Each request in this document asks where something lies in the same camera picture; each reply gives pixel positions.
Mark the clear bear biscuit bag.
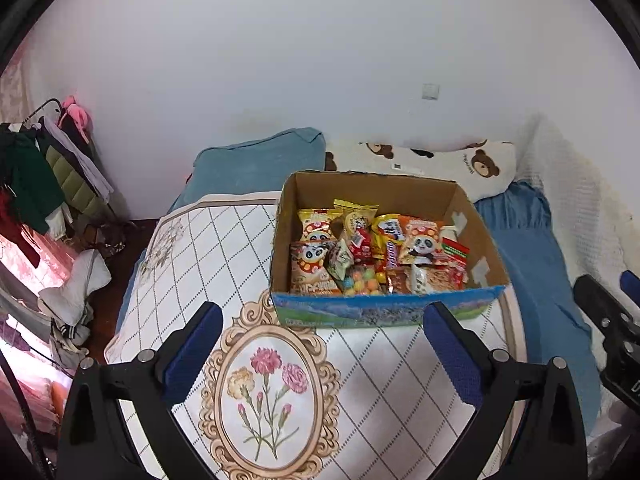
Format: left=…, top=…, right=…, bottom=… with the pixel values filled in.
left=410, top=264, right=463, bottom=296

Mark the red white snack packet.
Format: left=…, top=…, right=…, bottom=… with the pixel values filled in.
left=440, top=237, right=470, bottom=289

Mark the brown cake packet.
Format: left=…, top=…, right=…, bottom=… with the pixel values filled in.
left=386, top=266, right=412, bottom=295

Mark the orange panda snack bag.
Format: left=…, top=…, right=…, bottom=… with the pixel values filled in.
left=398, top=217, right=442, bottom=266
left=290, top=240, right=341, bottom=296

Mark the colourful candy ball bag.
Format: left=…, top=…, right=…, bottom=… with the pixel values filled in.
left=341, top=266, right=383, bottom=296

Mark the Sedaap instant noodle packet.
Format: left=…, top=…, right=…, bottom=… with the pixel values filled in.
left=371, top=214, right=408, bottom=270

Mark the small red candy packet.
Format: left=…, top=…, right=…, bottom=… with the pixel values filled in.
left=348, top=228, right=373, bottom=264

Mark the small green white packet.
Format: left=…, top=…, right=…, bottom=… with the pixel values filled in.
left=326, top=238, right=355, bottom=282

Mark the yellow rice cracker bag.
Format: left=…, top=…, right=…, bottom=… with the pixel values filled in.
left=333, top=198, right=378, bottom=242

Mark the yellow panda snack bag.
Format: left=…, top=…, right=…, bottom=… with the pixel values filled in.
left=297, top=208, right=342, bottom=242

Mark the white wafer packet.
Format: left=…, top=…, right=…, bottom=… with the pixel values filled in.
left=439, top=224, right=458, bottom=242

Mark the white knitted blanket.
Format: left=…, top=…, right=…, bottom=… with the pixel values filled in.
left=514, top=114, right=640, bottom=311

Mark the white floral quilt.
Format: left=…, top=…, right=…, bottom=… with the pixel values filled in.
left=104, top=194, right=474, bottom=479

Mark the bear print pillow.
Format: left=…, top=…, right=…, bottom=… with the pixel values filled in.
left=326, top=140, right=516, bottom=203

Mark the cardboard milk box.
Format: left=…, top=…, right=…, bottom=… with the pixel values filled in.
left=270, top=171, right=509, bottom=328

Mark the clothes rack with clothes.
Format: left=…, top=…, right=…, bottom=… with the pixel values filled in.
left=1, top=96, right=115, bottom=268

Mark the teal pillow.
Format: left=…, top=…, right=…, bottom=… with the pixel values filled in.
left=170, top=127, right=326, bottom=210

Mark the white wall switch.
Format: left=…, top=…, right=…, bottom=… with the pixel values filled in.
left=421, top=84, right=440, bottom=101

